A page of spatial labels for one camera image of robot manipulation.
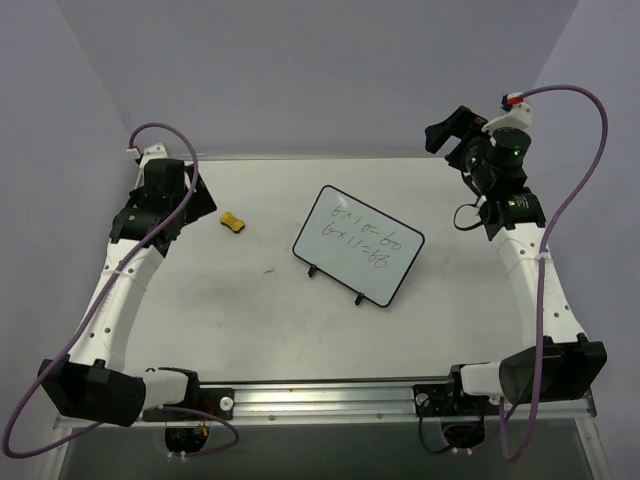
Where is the yellow sponge eraser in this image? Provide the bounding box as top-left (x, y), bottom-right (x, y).
top-left (219, 211), bottom-right (246, 234)

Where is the small white whiteboard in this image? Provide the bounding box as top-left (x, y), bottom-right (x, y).
top-left (292, 185), bottom-right (425, 308)

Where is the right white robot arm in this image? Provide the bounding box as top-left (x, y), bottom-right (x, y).
top-left (425, 105), bottom-right (607, 413)

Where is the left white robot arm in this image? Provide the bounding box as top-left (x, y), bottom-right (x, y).
top-left (40, 158), bottom-right (216, 426)

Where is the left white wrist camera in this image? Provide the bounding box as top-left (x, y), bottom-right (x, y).
top-left (126, 142), bottom-right (169, 168)

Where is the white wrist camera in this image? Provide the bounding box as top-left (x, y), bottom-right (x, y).
top-left (126, 142), bottom-right (169, 168)
top-left (482, 92), bottom-right (533, 135)

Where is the black thin cable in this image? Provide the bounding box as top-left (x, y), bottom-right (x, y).
top-left (452, 172), bottom-right (489, 232)

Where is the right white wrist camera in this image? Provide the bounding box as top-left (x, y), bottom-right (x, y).
top-left (482, 92), bottom-right (533, 135)

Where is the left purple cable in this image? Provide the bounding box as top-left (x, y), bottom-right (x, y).
top-left (1, 122), bottom-right (240, 460)

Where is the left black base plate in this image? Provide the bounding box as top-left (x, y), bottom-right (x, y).
top-left (142, 386), bottom-right (235, 422)

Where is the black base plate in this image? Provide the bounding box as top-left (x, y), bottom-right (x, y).
top-left (412, 383), bottom-right (498, 418)
top-left (142, 386), bottom-right (235, 422)

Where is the aluminium mounting rail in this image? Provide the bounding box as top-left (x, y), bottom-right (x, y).
top-left (52, 379), bottom-right (599, 431)

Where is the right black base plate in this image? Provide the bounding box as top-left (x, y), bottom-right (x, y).
top-left (412, 383), bottom-right (498, 418)

